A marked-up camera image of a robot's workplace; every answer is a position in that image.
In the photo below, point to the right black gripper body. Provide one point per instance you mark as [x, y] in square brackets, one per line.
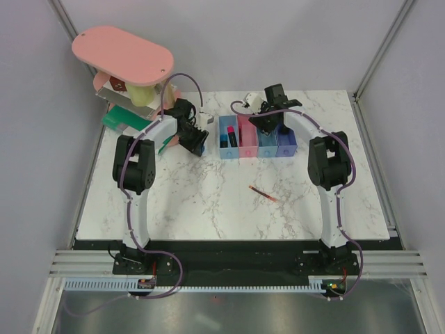
[265, 122]

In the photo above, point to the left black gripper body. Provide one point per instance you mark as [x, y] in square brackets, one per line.
[191, 138]

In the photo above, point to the red pen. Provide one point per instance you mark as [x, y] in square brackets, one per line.
[261, 193]
[240, 137]

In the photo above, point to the pink drawer bin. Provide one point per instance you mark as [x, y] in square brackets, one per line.
[250, 141]

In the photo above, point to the blue cap black highlighter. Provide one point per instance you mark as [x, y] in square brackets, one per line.
[223, 141]

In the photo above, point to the pink cap black highlighter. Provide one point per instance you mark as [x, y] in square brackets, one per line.
[232, 136]

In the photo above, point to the light blue drawer bin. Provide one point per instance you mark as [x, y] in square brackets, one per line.
[228, 138]

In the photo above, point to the red black round stamp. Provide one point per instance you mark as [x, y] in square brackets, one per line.
[283, 130]

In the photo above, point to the purple drawer bin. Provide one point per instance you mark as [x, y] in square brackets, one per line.
[286, 145]

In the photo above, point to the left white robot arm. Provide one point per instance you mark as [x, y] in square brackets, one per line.
[134, 166]

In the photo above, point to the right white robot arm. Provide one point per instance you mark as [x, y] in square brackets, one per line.
[329, 165]

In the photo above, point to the cream yellow cylinder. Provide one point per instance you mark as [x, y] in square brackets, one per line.
[141, 95]

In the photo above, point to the dark red card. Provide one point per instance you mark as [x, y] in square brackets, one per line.
[117, 84]

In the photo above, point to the pink tiered shelf stand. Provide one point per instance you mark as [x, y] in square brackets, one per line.
[114, 52]

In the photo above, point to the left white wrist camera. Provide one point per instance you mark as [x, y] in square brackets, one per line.
[203, 119]

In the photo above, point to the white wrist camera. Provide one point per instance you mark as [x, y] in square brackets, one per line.
[253, 102]
[203, 119]

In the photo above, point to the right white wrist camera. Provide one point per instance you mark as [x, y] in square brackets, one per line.
[253, 102]

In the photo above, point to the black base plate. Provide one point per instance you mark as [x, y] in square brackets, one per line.
[236, 261]

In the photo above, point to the light blue cable duct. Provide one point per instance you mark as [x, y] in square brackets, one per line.
[146, 284]

